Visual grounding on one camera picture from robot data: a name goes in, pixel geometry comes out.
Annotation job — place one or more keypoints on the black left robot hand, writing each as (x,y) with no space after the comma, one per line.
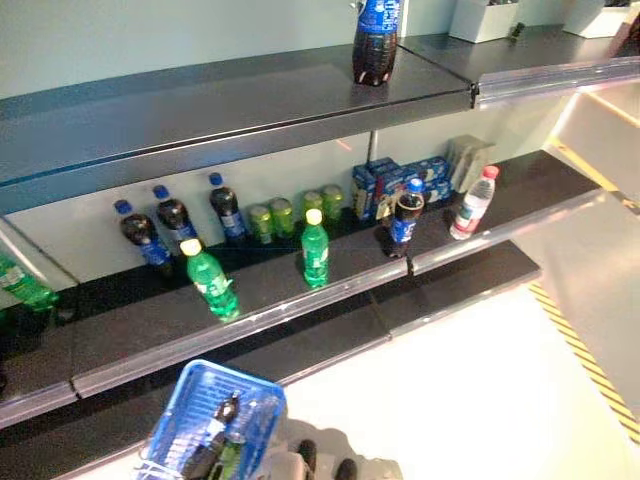
(205,460)

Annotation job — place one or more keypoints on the blue plastic shopping basket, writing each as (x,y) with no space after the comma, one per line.
(240,375)

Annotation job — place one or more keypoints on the pepsi bottle with neck tag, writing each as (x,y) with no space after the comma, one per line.
(402,225)

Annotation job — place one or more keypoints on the green sprite bottle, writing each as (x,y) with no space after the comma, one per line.
(315,255)
(25,287)
(212,280)
(227,460)

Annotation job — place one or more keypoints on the silver left robot leg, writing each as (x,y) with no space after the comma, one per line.
(306,452)

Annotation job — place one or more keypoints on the silver robot leg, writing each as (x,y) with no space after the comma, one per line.
(306,452)
(346,469)

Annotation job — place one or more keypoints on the silver right robot leg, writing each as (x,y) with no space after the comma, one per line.
(346,469)

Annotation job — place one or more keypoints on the dark shelf board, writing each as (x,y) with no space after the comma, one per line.
(150,320)
(525,200)
(30,370)
(525,60)
(200,115)

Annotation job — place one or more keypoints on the dark shelf base plinth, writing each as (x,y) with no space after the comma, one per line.
(350,320)

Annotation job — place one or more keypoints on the clear water bottle red cap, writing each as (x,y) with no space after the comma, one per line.
(472,207)

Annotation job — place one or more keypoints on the grey cardboard box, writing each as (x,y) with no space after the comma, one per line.
(470,160)

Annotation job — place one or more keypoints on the large pepsi cola bottle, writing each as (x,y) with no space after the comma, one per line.
(376,45)

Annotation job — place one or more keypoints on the white box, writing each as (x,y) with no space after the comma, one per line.
(485,22)
(595,20)

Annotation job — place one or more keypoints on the small black object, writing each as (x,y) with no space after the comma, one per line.
(517,31)

